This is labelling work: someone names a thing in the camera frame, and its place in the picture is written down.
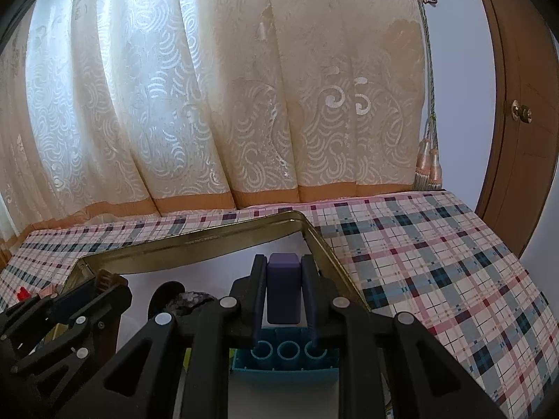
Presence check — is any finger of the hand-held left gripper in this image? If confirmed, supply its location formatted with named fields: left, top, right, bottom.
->
left=0, top=278, right=97, bottom=342
left=11, top=285, right=133, bottom=375

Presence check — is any gold metal tin tray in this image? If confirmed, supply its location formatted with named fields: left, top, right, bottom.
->
left=59, top=210, right=372, bottom=419

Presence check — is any plaid tablecloth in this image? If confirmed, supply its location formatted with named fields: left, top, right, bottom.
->
left=0, top=189, right=550, bottom=419

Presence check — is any brown wooden door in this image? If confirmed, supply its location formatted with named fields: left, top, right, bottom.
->
left=474, top=0, right=559, bottom=259

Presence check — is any curtain tieback cord with tassels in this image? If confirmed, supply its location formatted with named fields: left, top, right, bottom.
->
left=413, top=0, right=444, bottom=192

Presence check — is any large teal building block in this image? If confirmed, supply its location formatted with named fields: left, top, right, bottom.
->
left=231, top=326, right=341, bottom=387

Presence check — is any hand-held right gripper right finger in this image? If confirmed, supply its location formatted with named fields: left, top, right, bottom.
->
left=300, top=253, right=507, bottom=419

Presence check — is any dark textured rock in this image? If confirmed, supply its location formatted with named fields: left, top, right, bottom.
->
left=165, top=290, right=219, bottom=317

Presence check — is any purple block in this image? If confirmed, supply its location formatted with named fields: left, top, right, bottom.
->
left=266, top=252, right=303, bottom=326

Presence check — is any brass door knob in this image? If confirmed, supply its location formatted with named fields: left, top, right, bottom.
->
left=511, top=100, right=533, bottom=123

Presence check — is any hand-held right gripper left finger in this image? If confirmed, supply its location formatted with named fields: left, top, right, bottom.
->
left=81, top=254, right=268, bottom=419

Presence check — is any cream patterned curtain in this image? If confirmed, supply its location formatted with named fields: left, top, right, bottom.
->
left=0, top=0, right=431, bottom=245

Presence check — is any black round stone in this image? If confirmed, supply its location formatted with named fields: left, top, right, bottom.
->
left=147, top=280, right=186, bottom=319

